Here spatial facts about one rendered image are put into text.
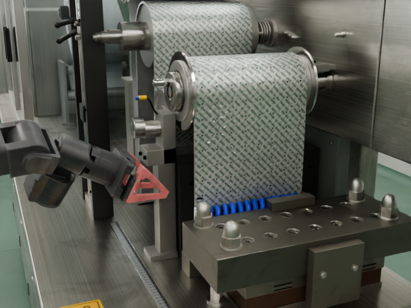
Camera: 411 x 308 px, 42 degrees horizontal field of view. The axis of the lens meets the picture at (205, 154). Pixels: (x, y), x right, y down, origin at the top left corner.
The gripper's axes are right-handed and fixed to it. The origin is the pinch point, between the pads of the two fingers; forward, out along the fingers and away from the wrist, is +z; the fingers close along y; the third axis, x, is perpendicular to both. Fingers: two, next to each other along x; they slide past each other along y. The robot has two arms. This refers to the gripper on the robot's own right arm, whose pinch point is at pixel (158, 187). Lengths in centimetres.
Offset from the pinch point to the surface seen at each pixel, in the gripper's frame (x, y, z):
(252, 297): -8.1, 17.8, 16.0
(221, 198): 2.3, -0.9, 13.1
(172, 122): 11.4, -8.0, 0.1
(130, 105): 7, -76, 12
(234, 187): 5.2, -0.9, 14.8
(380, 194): 13, -212, 255
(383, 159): 41, -255, 282
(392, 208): 15.1, 16.2, 36.5
